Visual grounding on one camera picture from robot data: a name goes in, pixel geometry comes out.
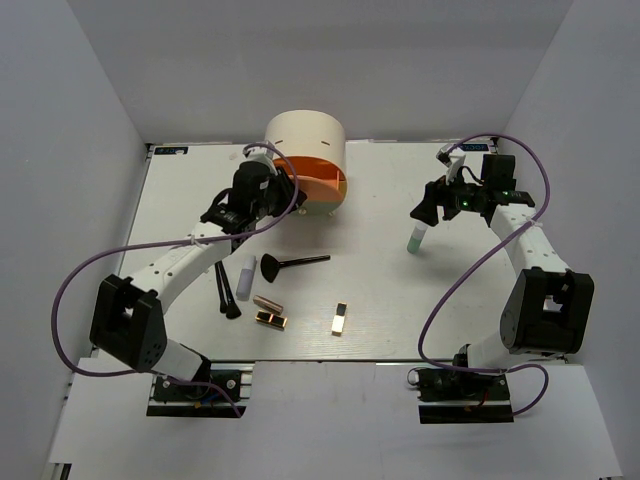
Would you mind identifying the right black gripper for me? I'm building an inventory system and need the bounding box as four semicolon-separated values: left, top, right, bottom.
410;165;487;227

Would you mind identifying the green white makeup tube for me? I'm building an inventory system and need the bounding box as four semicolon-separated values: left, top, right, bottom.
406;222;429;254

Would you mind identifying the round beige orange organizer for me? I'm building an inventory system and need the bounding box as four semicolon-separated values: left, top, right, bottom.
265;110;348;215

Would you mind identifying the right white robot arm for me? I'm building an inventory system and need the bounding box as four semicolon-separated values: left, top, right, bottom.
411;152;595;399

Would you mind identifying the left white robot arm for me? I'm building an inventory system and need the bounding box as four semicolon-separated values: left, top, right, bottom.
89;160;307;399

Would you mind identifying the black fan brush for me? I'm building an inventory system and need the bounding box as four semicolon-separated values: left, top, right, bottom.
260;254;331;283

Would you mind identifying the rose gold lipstick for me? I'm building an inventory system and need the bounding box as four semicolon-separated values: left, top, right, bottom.
252;295;284;315

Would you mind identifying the black gold lipstick case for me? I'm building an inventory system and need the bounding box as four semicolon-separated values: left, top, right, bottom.
255;311;287;331

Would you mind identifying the gold black lipstick upright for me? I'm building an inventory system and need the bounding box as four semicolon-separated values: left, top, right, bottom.
331;302;347;336

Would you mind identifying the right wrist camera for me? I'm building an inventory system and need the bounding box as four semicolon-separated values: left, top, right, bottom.
436;144;466;185

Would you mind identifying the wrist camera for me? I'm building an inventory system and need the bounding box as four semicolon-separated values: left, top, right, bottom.
242;145;277;175
436;144;466;185

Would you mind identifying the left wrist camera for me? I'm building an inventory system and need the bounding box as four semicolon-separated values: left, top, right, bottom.
242;145;277;175

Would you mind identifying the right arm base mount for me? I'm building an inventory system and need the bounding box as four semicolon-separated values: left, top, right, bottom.
407;368;514;425

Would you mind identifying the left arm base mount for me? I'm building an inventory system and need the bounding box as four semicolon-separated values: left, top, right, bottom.
146;362;254;419

